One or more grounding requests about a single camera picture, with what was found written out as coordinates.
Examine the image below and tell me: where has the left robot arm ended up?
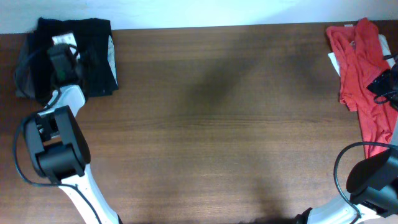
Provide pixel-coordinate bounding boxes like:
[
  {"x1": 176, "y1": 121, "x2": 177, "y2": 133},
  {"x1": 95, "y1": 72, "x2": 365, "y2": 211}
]
[{"x1": 15, "y1": 44, "x2": 121, "y2": 224}]

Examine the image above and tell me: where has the red t-shirt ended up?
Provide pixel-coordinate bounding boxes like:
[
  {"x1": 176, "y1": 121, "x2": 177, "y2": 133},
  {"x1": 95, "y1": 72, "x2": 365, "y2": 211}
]
[{"x1": 326, "y1": 18, "x2": 397, "y2": 144}]

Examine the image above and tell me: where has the black t-shirt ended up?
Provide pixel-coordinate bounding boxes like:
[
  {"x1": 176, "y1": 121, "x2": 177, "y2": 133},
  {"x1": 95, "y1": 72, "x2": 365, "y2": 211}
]
[{"x1": 27, "y1": 17, "x2": 118, "y2": 101}]

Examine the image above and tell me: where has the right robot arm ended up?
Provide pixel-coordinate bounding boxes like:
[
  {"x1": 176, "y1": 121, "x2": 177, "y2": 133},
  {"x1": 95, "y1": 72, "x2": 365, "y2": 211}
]
[{"x1": 292, "y1": 129, "x2": 397, "y2": 224}]

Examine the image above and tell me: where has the white garment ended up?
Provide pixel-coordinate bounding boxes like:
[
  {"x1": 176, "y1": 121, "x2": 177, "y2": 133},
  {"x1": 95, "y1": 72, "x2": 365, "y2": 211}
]
[{"x1": 328, "y1": 34, "x2": 396, "y2": 75}]

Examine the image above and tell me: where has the folded grey garment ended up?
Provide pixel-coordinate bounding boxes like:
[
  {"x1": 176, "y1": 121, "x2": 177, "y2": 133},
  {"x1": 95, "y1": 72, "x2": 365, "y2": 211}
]
[{"x1": 13, "y1": 40, "x2": 35, "y2": 100}]

